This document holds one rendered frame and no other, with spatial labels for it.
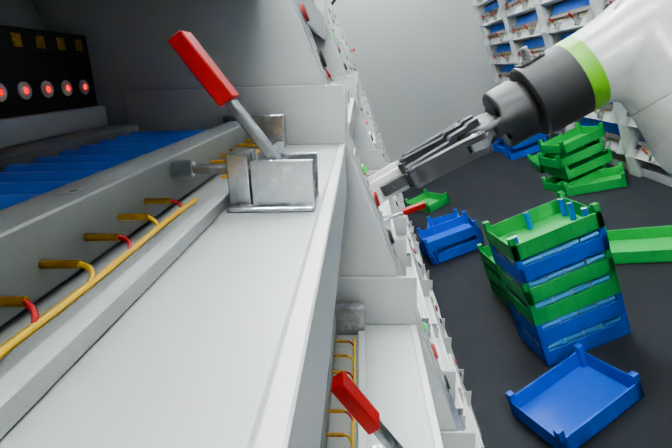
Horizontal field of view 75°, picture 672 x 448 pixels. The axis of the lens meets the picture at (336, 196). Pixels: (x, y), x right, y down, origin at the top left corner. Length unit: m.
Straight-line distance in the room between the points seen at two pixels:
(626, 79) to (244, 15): 0.41
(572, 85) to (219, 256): 0.47
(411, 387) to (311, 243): 0.23
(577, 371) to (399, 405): 1.35
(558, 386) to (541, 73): 1.23
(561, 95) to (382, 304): 0.30
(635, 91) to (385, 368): 0.41
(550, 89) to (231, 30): 0.35
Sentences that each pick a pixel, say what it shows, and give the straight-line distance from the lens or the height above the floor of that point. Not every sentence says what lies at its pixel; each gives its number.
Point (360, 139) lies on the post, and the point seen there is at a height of 0.96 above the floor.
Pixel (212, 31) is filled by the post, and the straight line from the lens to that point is 0.40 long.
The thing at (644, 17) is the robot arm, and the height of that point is 1.05.
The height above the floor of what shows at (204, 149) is 1.11.
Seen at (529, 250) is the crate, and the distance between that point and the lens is 1.49.
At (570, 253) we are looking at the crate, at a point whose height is 0.36.
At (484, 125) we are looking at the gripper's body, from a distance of 0.55.
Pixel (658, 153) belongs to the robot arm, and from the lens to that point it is 0.61.
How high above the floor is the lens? 1.11
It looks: 14 degrees down
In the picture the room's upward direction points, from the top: 22 degrees counter-clockwise
